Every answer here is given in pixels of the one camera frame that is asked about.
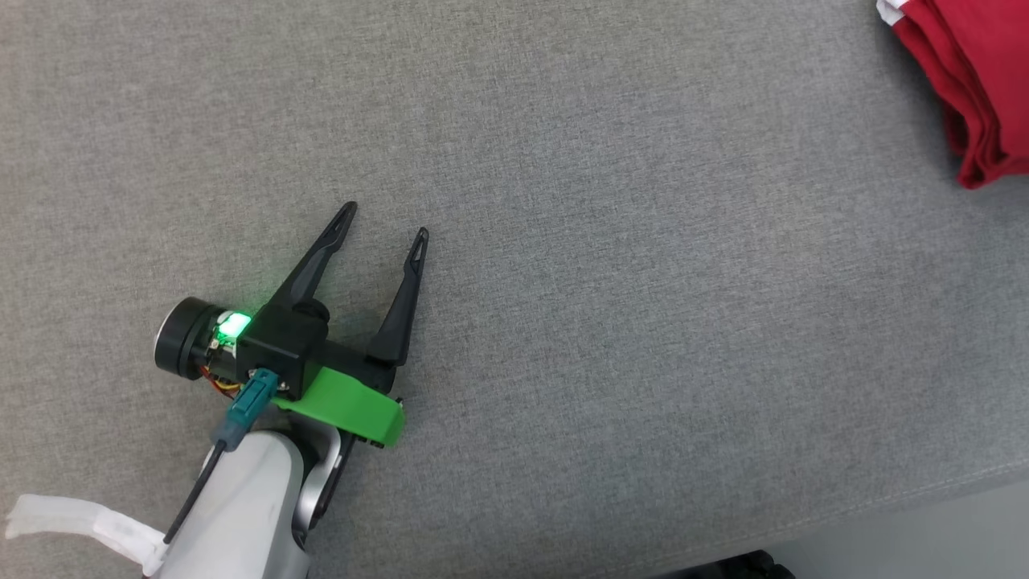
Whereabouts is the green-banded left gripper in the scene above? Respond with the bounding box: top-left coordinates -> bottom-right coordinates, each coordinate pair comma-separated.
265,201 -> 430,451

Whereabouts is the red and white garment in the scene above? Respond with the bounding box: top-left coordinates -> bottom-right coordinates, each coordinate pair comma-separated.
876,0 -> 1029,191

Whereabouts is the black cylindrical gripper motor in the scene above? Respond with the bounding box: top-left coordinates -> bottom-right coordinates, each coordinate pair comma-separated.
154,297 -> 252,395

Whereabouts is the black cable with teal plug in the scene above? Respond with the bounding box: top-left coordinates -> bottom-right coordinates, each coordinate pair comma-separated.
163,368 -> 281,544

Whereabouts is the white plastic strap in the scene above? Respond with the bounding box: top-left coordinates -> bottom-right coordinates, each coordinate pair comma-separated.
4,494 -> 170,577

